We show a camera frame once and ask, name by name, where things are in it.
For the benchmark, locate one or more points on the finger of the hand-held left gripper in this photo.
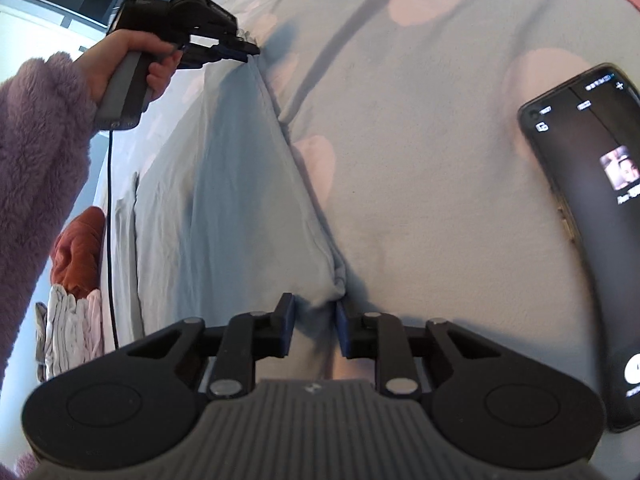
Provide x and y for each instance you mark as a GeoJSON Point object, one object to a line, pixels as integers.
{"type": "Point", "coordinates": [230, 45]}
{"type": "Point", "coordinates": [210, 56]}

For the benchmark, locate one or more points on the pink dotted grey duvet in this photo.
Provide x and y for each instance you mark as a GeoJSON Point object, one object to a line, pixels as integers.
{"type": "Point", "coordinates": [425, 110]}

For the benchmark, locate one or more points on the black smartphone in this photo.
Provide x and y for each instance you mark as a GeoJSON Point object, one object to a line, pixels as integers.
{"type": "Point", "coordinates": [585, 210]}

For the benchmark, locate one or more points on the stack of folded clothes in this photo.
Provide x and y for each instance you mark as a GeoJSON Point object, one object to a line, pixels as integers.
{"type": "Point", "coordinates": [65, 330]}

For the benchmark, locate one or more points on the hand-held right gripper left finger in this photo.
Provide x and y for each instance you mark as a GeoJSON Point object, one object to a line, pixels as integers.
{"type": "Point", "coordinates": [287, 325]}

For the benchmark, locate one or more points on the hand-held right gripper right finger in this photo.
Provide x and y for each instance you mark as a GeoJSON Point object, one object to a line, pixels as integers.
{"type": "Point", "coordinates": [342, 330]}

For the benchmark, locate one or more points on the rust red knitted cloth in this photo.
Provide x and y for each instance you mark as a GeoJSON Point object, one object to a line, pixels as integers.
{"type": "Point", "coordinates": [77, 255]}

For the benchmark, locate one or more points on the person's left forearm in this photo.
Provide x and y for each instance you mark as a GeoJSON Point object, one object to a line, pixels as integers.
{"type": "Point", "coordinates": [35, 160]}

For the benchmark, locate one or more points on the light grey garment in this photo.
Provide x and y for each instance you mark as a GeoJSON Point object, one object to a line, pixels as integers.
{"type": "Point", "coordinates": [225, 200]}

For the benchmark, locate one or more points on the person's left hand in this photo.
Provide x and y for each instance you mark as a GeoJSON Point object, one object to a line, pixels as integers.
{"type": "Point", "coordinates": [112, 55]}

